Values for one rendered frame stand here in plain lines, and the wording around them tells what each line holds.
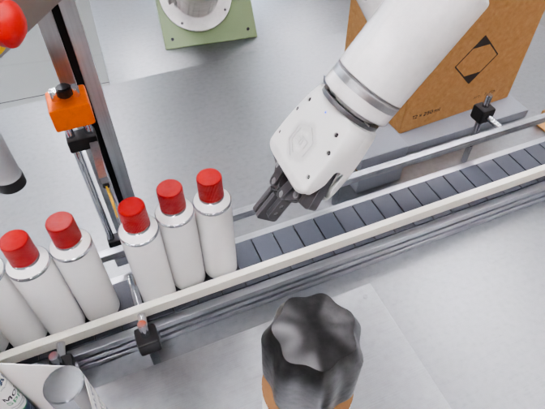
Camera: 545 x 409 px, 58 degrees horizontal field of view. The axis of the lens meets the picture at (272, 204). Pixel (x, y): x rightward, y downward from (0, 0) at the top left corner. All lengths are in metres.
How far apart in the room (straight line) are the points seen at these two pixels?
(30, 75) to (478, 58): 2.44
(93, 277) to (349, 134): 0.38
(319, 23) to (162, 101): 0.53
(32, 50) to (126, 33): 1.82
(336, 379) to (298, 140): 0.27
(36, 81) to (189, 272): 2.35
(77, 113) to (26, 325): 0.30
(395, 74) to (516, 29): 0.65
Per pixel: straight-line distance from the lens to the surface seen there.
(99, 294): 0.72
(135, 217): 0.61
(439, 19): 0.51
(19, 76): 3.07
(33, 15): 0.55
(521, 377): 0.84
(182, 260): 0.71
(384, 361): 0.73
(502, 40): 1.13
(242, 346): 0.73
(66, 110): 0.60
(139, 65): 1.35
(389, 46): 0.51
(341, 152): 0.52
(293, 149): 0.56
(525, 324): 0.89
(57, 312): 0.72
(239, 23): 1.42
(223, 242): 0.70
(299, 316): 0.41
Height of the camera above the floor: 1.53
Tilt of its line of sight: 48 degrees down
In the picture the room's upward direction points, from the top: straight up
